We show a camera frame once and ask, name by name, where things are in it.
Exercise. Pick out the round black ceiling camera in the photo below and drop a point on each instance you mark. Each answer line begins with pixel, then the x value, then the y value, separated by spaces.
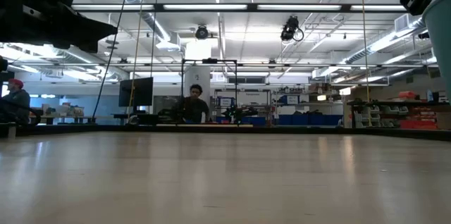
pixel 202 33

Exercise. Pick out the black storage shelf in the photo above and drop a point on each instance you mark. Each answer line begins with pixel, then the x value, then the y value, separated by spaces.
pixel 387 101

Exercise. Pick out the black table border rail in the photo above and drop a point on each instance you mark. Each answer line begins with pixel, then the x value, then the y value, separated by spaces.
pixel 387 131

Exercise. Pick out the orange storage bins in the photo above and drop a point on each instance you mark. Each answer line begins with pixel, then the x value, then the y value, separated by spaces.
pixel 419 122

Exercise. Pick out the small blue storage bin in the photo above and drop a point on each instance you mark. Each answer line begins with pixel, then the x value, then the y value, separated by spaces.
pixel 255 120

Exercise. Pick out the black computer monitor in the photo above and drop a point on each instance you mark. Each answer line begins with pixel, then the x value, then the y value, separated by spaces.
pixel 135 93

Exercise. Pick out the blue storage bin row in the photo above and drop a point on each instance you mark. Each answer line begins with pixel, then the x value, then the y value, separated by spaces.
pixel 310 119

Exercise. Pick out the white pillar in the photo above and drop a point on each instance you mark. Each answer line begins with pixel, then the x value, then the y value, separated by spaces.
pixel 202 76

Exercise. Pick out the black overhead frame bar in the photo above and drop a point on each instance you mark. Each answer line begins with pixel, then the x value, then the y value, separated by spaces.
pixel 211 6

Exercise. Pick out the white wall sign board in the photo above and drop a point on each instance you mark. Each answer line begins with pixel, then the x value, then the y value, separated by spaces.
pixel 253 98

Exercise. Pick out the black metal frame stand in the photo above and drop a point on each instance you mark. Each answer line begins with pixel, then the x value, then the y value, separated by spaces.
pixel 209 61

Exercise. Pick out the background wooden table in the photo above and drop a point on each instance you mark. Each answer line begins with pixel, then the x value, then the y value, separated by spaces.
pixel 70 119

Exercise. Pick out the person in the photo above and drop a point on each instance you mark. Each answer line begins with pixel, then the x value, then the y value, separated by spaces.
pixel 194 107
pixel 15 102

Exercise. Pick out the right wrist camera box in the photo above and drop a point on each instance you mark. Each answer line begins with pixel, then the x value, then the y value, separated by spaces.
pixel 415 1

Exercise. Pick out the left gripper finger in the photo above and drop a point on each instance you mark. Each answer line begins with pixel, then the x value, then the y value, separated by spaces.
pixel 91 26
pixel 89 44

